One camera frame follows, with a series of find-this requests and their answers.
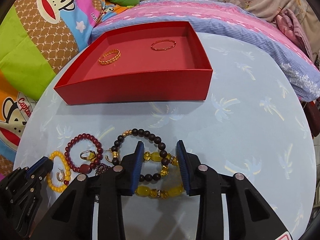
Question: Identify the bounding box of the silver earring small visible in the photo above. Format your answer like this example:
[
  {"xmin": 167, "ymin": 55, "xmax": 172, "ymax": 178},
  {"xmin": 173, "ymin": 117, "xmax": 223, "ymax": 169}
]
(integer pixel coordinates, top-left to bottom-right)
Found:
[{"xmin": 56, "ymin": 168, "xmax": 65, "ymax": 182}]

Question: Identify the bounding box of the yellow amber chunky bracelet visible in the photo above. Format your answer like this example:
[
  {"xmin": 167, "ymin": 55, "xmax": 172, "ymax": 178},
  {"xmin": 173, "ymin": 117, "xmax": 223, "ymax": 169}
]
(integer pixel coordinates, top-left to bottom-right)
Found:
[{"xmin": 134, "ymin": 151, "xmax": 186, "ymax": 200}]

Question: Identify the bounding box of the dark wooden bead bracelet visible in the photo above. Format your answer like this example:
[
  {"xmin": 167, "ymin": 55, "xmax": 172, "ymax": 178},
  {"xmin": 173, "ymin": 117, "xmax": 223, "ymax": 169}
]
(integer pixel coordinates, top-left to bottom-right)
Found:
[{"xmin": 110, "ymin": 128, "xmax": 168, "ymax": 183}]

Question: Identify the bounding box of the garnet small bead bracelet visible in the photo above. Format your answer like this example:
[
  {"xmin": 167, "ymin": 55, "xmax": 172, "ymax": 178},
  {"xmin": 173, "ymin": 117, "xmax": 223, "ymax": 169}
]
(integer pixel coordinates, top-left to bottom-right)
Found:
[{"xmin": 94, "ymin": 162, "xmax": 112, "ymax": 177}]

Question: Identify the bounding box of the small yellow bead bracelet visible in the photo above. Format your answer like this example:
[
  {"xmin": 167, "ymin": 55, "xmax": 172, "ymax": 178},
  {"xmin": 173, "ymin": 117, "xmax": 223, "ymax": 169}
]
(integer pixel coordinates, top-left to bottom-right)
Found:
[{"xmin": 46, "ymin": 151, "xmax": 72, "ymax": 194}]

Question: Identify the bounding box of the dark red bead bracelet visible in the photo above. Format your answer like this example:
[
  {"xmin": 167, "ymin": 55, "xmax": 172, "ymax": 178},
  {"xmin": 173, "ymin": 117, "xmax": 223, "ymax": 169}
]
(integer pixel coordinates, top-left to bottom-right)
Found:
[{"xmin": 64, "ymin": 133, "xmax": 104, "ymax": 175}]

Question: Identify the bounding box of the gold hoop earring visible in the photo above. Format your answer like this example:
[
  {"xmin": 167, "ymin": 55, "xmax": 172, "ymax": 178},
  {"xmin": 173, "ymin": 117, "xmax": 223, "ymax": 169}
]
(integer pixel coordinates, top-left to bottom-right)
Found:
[{"xmin": 104, "ymin": 149, "xmax": 113, "ymax": 163}]

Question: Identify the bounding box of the light blue palm tablecloth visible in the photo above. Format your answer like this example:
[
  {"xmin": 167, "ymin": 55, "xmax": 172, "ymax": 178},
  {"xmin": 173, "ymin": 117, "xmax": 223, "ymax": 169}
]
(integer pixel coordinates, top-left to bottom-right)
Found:
[{"xmin": 14, "ymin": 33, "xmax": 316, "ymax": 239}]

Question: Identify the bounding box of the red cardboard tray box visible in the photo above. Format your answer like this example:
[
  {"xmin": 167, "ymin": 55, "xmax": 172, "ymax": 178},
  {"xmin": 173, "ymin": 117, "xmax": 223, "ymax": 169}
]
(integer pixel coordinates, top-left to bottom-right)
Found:
[{"xmin": 54, "ymin": 21, "xmax": 213, "ymax": 105}]

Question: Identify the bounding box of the thin rose gold bangle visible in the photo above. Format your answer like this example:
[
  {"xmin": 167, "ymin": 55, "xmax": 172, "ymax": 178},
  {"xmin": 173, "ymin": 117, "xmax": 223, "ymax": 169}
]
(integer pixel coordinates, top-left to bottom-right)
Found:
[{"xmin": 150, "ymin": 39, "xmax": 176, "ymax": 51}]

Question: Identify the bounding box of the dark red stool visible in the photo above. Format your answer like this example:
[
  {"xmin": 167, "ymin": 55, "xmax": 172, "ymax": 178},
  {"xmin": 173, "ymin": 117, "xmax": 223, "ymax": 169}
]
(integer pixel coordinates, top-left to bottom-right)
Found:
[{"xmin": 304, "ymin": 102, "xmax": 320, "ymax": 137}]

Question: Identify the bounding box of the cartoon monkey colourful quilt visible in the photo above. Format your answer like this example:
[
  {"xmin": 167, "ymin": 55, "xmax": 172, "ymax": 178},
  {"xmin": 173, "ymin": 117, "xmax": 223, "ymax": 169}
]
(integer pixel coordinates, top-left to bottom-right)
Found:
[{"xmin": 1, "ymin": 0, "xmax": 105, "ymax": 177}]

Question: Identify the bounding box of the pink blue striped pillow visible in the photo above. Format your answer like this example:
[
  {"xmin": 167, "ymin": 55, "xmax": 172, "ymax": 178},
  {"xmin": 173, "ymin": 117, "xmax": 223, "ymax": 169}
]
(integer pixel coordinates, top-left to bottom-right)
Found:
[{"xmin": 91, "ymin": 0, "xmax": 319, "ymax": 102}]

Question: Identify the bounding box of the pink folded cloth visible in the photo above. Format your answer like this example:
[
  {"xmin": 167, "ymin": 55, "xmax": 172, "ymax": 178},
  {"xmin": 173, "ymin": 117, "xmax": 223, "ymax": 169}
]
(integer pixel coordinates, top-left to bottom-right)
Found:
[{"xmin": 274, "ymin": 9, "xmax": 312, "ymax": 59}]

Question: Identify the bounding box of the gold chain bangle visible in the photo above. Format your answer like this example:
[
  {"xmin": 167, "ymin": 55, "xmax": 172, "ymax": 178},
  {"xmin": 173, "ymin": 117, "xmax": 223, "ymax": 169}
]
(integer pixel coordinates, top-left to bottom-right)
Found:
[{"xmin": 98, "ymin": 49, "xmax": 121, "ymax": 66}]

